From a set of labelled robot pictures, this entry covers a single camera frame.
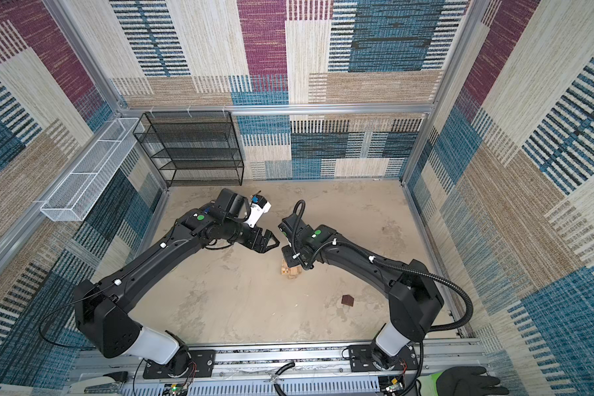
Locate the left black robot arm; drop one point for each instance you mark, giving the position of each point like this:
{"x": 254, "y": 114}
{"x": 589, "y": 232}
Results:
{"x": 102, "y": 309}

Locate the black green gloved hand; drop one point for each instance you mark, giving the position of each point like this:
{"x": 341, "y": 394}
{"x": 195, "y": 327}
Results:
{"x": 461, "y": 381}

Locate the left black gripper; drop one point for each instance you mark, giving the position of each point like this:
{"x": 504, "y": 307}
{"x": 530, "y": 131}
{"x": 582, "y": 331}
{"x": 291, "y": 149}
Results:
{"x": 262, "y": 247}

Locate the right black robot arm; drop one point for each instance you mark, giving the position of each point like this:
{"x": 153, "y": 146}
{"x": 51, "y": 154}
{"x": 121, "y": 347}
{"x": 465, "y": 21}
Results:
{"x": 411, "y": 290}

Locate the black wire shelf rack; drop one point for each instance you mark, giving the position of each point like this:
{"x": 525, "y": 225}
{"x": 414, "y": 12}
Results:
{"x": 192, "y": 148}

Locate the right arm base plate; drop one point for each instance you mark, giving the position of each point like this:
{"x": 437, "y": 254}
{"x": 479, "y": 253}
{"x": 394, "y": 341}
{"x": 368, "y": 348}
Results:
{"x": 368, "y": 357}

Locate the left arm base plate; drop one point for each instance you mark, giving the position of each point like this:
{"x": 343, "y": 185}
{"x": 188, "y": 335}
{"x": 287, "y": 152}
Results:
{"x": 198, "y": 364}

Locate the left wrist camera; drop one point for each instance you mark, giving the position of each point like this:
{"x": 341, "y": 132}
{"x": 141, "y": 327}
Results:
{"x": 259, "y": 206}

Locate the dark brown house block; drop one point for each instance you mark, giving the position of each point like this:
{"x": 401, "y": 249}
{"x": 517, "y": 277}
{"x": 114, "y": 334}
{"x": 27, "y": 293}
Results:
{"x": 347, "y": 300}

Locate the aluminium front rail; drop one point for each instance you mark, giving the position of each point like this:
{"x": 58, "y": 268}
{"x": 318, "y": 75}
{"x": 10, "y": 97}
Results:
{"x": 320, "y": 368}

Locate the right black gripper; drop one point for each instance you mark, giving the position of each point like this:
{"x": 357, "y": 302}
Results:
{"x": 291, "y": 261}

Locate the white wire basket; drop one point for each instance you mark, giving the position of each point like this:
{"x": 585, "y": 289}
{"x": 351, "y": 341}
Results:
{"x": 80, "y": 190}

